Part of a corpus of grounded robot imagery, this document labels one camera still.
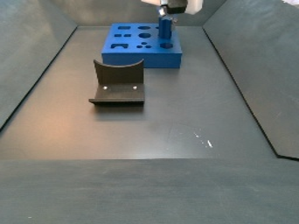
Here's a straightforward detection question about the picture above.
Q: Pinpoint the black curved holder stand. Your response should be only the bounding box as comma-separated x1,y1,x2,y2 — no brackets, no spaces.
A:
88,60,145,105

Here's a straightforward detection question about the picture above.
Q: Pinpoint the blue shape sorter block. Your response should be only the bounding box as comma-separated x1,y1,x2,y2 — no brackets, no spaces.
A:
101,23,183,68

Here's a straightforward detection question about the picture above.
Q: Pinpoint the blue star peg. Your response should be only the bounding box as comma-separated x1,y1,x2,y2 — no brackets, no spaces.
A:
159,17,173,39

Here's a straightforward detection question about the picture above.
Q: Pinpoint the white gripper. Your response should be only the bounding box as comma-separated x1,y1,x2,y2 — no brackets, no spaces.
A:
140,0,203,17

